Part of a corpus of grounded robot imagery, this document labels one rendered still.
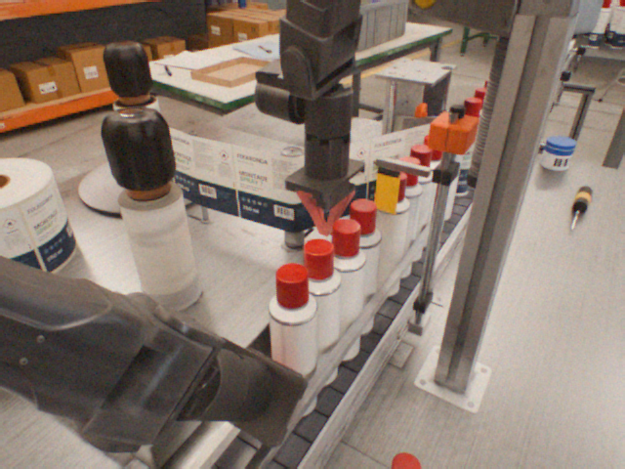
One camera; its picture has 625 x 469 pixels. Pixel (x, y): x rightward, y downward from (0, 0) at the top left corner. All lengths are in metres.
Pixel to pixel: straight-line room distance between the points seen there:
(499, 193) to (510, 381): 0.32
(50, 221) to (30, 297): 0.62
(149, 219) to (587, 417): 0.63
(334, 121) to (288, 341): 0.25
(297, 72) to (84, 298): 0.32
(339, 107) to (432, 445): 0.43
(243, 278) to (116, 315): 0.52
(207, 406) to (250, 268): 0.47
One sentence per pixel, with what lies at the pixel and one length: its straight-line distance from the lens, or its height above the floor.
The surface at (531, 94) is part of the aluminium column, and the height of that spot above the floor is 1.24.
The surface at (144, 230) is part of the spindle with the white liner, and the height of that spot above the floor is 1.03.
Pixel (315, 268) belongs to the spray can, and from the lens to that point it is 0.49.
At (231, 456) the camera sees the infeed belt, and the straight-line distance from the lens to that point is 0.58.
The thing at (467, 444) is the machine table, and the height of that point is 0.83.
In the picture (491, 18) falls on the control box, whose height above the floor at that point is 1.30.
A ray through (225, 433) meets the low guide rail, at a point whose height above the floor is 0.91.
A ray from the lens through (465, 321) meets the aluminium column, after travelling 0.63.
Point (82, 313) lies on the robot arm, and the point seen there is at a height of 1.21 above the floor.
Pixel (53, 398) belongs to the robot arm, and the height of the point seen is 1.18.
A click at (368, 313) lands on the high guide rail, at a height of 0.96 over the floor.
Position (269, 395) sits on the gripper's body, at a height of 1.02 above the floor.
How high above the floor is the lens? 1.37
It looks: 34 degrees down
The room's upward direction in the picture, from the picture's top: straight up
